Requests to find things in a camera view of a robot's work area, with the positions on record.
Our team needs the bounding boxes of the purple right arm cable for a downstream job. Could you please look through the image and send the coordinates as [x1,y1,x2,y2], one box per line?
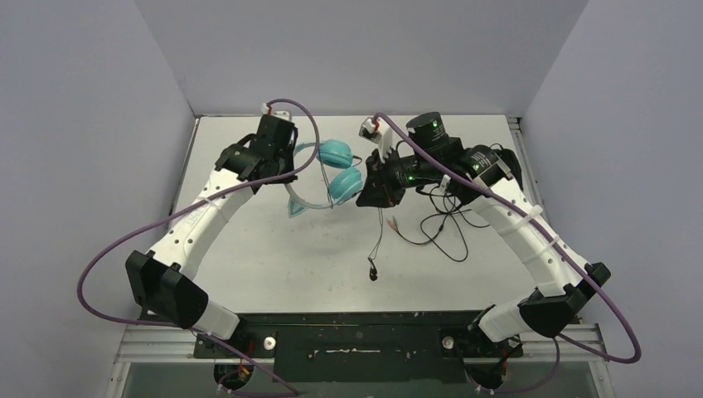
[372,112,642,396]

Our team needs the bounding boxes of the black cable pink green plugs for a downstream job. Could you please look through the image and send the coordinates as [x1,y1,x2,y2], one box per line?
[386,187,488,263]

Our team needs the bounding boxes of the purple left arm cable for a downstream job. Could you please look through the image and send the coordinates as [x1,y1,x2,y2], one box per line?
[76,99,322,398]

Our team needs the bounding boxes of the teal cat ear headphones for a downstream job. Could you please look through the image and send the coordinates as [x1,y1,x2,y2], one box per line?
[284,139,364,218]

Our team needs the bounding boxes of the thin black earbud cable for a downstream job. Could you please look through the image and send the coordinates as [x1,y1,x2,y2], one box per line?
[318,159,385,282]

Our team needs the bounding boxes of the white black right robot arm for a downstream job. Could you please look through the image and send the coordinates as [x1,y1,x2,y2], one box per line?
[356,112,611,355]

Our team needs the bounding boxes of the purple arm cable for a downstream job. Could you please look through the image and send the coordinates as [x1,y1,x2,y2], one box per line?
[372,112,642,396]
[76,99,322,398]

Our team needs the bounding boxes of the black over-ear headset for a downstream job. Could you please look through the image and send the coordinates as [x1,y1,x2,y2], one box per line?
[488,146,524,191]

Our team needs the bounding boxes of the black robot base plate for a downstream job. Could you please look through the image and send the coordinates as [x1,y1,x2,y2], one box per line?
[192,310,523,385]

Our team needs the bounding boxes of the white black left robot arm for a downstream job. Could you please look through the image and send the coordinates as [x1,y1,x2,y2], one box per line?
[125,111,298,357]

